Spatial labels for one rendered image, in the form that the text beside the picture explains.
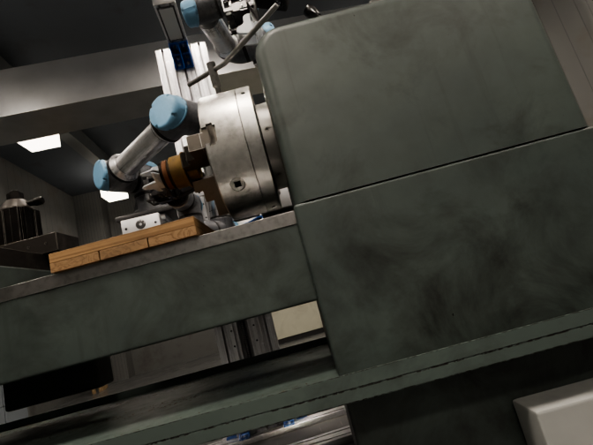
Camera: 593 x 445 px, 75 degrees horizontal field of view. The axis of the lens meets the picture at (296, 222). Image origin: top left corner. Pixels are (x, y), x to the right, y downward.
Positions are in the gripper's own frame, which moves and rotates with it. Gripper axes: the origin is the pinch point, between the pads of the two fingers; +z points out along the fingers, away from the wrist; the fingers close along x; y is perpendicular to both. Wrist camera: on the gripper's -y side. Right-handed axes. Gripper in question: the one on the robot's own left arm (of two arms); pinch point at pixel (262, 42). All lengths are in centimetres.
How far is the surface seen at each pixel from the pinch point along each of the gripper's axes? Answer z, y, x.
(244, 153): 28.1, 10.4, -1.0
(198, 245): 46, 24, -2
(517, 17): 19, -51, 8
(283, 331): -5, 72, -665
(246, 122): 22.1, 8.3, 1.2
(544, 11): -238, -345, -287
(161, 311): 56, 34, -4
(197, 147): 23.6, 20.4, -1.2
